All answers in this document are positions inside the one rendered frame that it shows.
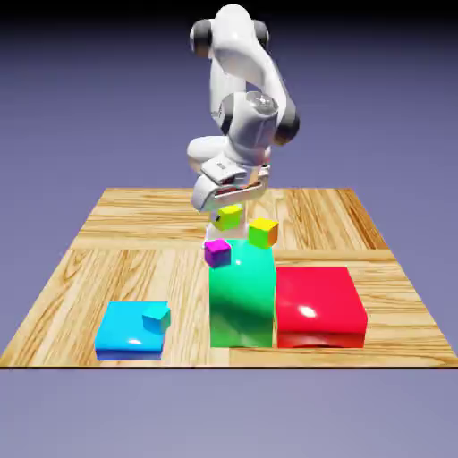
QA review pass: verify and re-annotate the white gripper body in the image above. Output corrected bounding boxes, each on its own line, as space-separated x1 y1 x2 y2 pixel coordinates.
191 170 271 215

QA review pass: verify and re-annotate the small yellow-green cube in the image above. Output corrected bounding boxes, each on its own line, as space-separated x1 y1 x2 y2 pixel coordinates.
213 203 244 233

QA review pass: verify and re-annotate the small magenta cube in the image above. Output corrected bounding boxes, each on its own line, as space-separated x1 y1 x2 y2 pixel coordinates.
203 238 233 269

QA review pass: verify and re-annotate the small yellow and orange cube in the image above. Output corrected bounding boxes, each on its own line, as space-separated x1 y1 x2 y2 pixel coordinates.
248 217 279 250

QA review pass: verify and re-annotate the small cyan cube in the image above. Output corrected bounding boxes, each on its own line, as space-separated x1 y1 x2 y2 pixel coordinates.
141 303 172 335

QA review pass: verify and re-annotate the large green box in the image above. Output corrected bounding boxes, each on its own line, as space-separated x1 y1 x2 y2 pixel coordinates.
208 238 277 349

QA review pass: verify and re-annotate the large red box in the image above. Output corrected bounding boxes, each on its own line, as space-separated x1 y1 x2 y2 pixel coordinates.
274 265 369 350

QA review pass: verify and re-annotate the large blue box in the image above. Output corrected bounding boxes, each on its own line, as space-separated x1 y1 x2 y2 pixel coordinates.
93 300 170 361

